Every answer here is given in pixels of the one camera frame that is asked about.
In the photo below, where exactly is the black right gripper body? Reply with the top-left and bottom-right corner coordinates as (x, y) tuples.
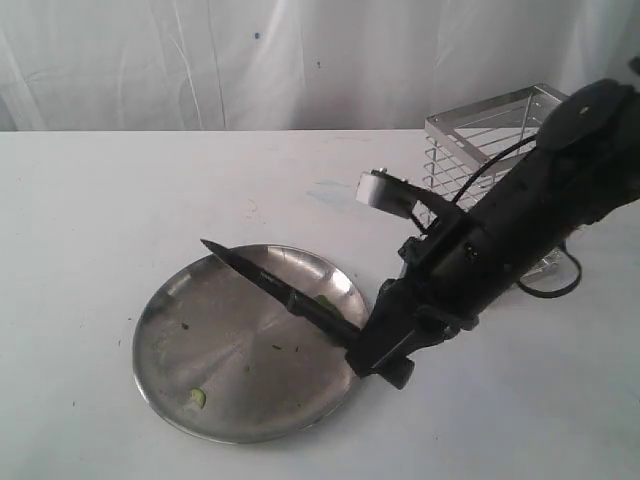
(379, 204), (515, 348)

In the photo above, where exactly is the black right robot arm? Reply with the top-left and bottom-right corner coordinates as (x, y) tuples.
(346, 79), (639, 387)

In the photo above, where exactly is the small green vegetable slice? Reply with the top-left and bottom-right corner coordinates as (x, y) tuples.
(189, 388), (207, 409)

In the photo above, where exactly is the round steel plate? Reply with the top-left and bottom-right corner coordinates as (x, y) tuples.
(132, 255), (357, 443)

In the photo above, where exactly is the white backdrop curtain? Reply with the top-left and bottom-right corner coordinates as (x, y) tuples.
(1, 1), (639, 131)

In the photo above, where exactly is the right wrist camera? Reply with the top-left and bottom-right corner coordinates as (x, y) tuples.
(356, 170), (417, 219)

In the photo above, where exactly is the chrome wire utensil holder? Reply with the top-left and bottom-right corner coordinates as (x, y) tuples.
(423, 85), (574, 281)

